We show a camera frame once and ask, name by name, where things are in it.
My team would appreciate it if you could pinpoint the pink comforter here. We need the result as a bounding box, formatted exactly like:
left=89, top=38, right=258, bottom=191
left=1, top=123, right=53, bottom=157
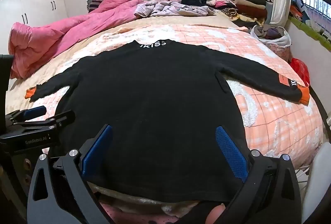
left=8, top=0, right=144, bottom=80

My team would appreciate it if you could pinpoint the black sweater with orange cuffs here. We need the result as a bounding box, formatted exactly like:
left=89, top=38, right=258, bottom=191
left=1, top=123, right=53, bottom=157
left=25, top=40, right=310, bottom=202

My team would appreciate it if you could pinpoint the lilac pajama garment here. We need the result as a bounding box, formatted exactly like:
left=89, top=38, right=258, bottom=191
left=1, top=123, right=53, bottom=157
left=134, top=0, right=215, bottom=18

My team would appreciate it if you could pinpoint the white plastic bag of clothes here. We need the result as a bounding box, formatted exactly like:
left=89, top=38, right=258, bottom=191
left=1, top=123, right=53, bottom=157
left=249, top=24, right=292, bottom=47

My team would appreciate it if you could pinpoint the peach plaid blanket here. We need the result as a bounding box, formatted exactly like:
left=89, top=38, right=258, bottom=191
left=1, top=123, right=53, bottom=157
left=5, top=11, right=324, bottom=170

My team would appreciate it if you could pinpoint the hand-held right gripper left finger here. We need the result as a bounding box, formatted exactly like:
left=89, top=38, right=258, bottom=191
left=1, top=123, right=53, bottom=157
left=27, top=124, right=114, bottom=224

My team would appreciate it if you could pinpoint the green sill cloth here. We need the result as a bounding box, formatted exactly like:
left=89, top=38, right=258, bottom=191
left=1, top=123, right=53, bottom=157
left=288, top=16, right=331, bottom=50

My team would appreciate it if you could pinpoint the white chair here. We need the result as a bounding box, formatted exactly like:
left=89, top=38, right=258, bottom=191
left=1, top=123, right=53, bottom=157
left=301, top=141, right=331, bottom=224

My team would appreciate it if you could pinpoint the stack of folded clothes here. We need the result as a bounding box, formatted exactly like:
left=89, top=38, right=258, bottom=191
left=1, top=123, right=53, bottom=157
left=181, top=0, right=273, bottom=28

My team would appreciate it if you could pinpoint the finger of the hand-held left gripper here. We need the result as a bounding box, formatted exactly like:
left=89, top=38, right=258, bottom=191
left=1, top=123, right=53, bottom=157
left=10, top=110, right=76, bottom=134
left=5, top=106, right=47, bottom=122

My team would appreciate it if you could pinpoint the person's right hand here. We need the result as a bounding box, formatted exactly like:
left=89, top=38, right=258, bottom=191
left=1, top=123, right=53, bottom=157
left=205, top=203, right=227, bottom=224

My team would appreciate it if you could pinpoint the dark striped cloth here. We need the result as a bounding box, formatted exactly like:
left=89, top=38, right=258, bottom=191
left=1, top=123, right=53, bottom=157
left=88, top=0, right=105, bottom=13

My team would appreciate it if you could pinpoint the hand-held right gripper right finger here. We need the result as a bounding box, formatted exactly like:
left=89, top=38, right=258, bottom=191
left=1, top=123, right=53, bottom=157
left=215, top=125, right=302, bottom=224

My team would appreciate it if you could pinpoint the person's pink dotted pajamas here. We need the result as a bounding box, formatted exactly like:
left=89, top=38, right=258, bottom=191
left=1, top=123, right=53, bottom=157
left=100, top=201, right=181, bottom=224

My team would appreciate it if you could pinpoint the red plastic bag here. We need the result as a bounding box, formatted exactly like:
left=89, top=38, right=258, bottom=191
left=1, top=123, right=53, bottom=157
left=291, top=58, right=310, bottom=87

